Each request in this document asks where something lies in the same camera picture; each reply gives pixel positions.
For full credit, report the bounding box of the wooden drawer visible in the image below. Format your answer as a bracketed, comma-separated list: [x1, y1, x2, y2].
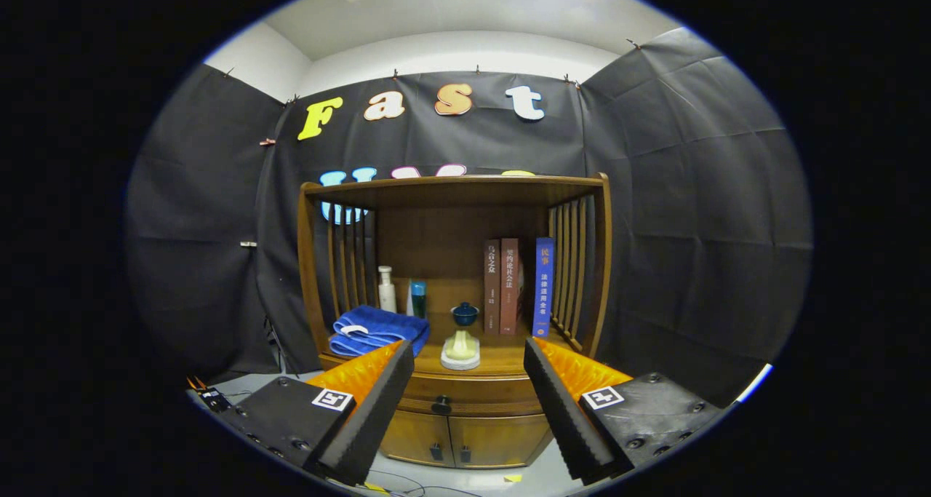
[396, 372, 545, 418]

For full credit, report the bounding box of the wooden cabinet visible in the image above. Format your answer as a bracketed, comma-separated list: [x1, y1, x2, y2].
[297, 172, 613, 470]

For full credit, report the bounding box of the wooden countertop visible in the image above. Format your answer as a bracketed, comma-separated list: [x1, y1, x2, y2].
[320, 326, 586, 376]

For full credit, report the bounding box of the blue folded towel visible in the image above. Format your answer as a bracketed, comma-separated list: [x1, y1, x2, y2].
[329, 305, 431, 358]

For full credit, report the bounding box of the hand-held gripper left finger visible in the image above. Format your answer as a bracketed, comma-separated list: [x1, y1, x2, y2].
[218, 339, 417, 487]

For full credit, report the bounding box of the blue book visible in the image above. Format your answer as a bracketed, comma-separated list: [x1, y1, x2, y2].
[532, 237, 556, 339]

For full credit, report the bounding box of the reddish brown book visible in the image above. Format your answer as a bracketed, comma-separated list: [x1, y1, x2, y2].
[500, 238, 522, 336]

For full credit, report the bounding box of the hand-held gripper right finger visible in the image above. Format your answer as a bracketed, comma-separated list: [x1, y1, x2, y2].
[522, 337, 728, 485]

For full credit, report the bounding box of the black power strip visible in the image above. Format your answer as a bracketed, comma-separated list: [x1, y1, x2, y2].
[188, 377, 232, 413]

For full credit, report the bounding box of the white pump bottle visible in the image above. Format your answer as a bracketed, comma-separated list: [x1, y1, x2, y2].
[377, 266, 397, 314]

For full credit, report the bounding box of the dark brown book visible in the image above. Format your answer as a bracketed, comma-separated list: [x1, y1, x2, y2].
[484, 239, 503, 336]

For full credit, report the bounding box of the wooden cabinet door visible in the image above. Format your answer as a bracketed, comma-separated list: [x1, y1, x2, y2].
[449, 413, 554, 470]
[378, 408, 453, 469]

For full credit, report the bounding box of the pale green soap with dish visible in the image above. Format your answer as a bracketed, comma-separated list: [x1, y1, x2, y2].
[440, 328, 482, 371]

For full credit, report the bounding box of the black floor cable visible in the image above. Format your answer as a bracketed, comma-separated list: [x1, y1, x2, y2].
[364, 470, 495, 497]

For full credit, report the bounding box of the black backdrop cloth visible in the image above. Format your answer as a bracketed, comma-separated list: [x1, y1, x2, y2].
[124, 28, 812, 409]

